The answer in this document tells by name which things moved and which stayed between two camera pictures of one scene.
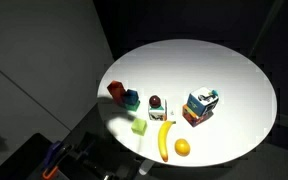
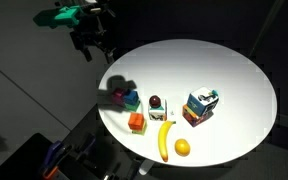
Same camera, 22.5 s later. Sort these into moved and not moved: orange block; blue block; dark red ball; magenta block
Moved: orange block
Not moved: blue block; dark red ball; magenta block
